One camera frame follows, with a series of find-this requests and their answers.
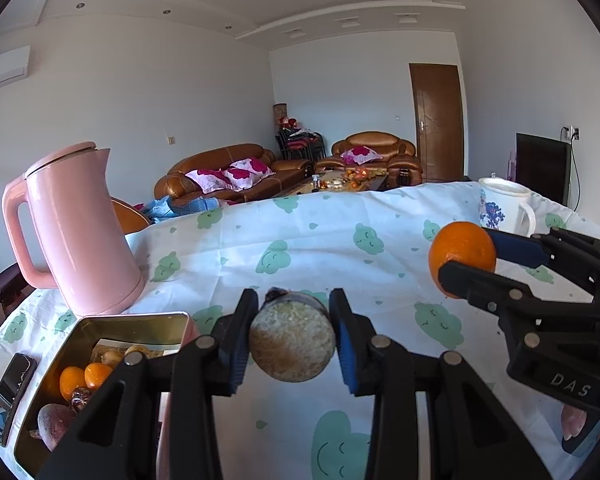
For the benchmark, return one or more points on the black television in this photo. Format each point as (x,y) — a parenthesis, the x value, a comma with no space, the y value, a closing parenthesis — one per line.
(542,170)

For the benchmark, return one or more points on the orange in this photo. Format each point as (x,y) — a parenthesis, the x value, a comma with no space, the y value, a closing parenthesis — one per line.
(71,382)
(96,375)
(460,250)

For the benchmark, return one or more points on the person's right hand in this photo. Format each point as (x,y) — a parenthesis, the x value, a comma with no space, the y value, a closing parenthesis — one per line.
(574,420)

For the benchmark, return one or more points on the small glass bottle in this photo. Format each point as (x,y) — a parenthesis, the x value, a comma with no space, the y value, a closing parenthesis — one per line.
(315,182)

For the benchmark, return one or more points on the wooden coffee table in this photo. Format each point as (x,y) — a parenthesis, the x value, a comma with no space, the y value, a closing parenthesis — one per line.
(300,187)

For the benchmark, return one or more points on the brown leather armchair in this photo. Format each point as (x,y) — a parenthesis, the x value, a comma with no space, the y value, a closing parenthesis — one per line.
(375,140)

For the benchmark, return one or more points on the brown leather sofa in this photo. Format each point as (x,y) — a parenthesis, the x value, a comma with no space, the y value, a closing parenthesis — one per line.
(215,155)

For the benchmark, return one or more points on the small yellow citrus fruit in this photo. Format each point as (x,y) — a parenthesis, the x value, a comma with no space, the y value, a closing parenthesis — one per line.
(136,348)
(113,359)

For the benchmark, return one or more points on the brown leather chair back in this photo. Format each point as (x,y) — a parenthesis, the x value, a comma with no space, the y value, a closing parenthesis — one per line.
(130,220)

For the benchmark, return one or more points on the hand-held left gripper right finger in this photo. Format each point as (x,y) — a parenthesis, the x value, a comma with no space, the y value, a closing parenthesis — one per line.
(347,360)

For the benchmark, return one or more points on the pile of small snacks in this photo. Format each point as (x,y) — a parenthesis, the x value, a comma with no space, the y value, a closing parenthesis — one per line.
(355,177)

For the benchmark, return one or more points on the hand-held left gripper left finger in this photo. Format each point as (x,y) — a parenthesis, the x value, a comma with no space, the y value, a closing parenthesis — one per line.
(241,355)

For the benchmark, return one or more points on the pink electric kettle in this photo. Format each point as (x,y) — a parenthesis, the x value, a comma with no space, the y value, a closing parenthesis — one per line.
(80,240)

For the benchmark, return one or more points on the white pillow magenta flowers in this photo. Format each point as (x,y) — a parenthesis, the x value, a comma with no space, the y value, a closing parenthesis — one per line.
(247,172)
(362,155)
(210,180)

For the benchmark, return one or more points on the tall brown decorated tube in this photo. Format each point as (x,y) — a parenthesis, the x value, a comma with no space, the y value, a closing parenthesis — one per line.
(279,116)

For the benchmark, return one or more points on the blue patterned cloth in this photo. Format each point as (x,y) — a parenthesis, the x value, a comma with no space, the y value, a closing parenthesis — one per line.
(190,206)

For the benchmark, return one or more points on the white air conditioner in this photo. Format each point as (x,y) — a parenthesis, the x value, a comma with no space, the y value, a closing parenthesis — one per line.
(5,70)

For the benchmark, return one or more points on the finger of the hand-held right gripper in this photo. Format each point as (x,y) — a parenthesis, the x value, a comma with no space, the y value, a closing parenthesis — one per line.
(480,287)
(517,250)

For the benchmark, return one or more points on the pink tin box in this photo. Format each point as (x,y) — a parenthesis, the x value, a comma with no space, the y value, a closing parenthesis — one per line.
(130,326)

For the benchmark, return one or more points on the white tablecloth green cloud print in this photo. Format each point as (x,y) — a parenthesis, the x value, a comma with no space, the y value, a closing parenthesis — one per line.
(330,255)

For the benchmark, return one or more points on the stack of black chairs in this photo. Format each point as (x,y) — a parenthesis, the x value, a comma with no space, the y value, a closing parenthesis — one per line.
(300,145)

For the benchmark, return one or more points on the purple passion fruit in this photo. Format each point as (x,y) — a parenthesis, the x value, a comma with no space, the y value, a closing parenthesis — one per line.
(55,427)

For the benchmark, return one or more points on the brown wooden door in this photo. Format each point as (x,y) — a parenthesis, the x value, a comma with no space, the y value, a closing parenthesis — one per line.
(437,125)

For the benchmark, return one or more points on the black mobile phone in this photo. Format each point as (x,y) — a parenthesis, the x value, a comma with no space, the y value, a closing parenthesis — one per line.
(10,395)

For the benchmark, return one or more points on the dark maroon stool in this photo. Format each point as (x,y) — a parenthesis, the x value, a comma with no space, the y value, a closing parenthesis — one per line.
(0,292)

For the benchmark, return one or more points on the white mug blue print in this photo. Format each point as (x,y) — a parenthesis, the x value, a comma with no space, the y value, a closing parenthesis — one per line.
(505,205)

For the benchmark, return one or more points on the white wall socket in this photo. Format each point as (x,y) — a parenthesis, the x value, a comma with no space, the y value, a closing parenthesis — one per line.
(572,133)

